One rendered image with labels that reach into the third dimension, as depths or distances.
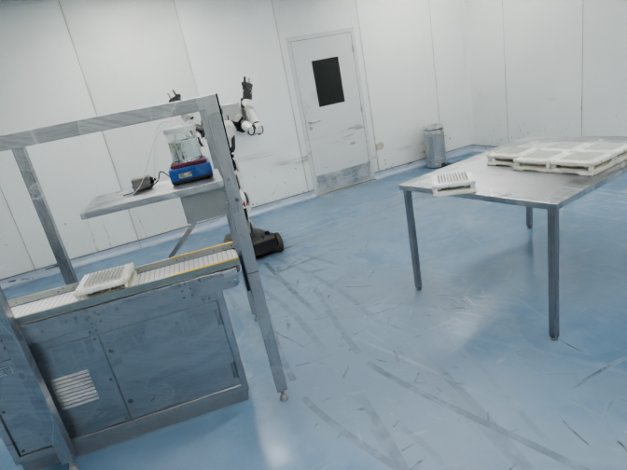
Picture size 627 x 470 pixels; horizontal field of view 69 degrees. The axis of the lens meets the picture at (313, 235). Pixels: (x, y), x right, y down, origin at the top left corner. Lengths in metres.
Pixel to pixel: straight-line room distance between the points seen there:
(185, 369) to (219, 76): 4.22
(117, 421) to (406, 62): 5.96
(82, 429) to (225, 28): 4.74
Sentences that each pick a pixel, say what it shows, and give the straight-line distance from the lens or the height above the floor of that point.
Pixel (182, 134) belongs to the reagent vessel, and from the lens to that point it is 2.24.
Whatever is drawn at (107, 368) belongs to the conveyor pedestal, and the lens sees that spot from 2.58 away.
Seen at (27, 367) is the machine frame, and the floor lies 0.63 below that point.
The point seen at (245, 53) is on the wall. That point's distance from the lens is 6.17.
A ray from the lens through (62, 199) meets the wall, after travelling 6.01.
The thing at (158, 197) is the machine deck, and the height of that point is 1.25.
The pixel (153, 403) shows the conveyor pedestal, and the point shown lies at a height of 0.17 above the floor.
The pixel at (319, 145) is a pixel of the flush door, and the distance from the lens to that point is 6.47.
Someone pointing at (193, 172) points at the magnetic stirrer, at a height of 1.30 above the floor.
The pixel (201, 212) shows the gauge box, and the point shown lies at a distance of 2.41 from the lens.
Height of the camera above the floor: 1.62
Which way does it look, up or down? 19 degrees down
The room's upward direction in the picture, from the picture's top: 11 degrees counter-clockwise
